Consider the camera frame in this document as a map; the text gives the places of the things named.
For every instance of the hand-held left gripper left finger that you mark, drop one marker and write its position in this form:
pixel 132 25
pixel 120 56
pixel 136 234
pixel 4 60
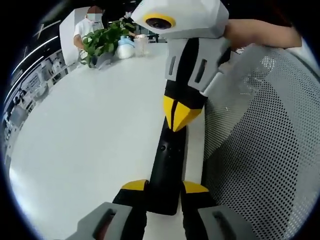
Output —
pixel 130 210

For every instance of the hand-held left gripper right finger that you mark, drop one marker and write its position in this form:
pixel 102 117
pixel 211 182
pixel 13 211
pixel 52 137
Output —
pixel 197 210

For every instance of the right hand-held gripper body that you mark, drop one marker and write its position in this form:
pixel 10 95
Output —
pixel 197 17

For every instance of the black remote control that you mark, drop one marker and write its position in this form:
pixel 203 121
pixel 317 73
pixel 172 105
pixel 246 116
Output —
pixel 167 162

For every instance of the clear glass cup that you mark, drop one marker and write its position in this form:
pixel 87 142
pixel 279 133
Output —
pixel 140 47

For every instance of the white round vase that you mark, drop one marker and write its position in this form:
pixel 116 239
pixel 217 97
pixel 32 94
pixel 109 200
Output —
pixel 125 52

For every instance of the grey plant pot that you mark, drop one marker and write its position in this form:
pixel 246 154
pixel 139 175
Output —
pixel 106 61

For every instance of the green potted plant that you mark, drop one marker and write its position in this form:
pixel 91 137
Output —
pixel 100 42

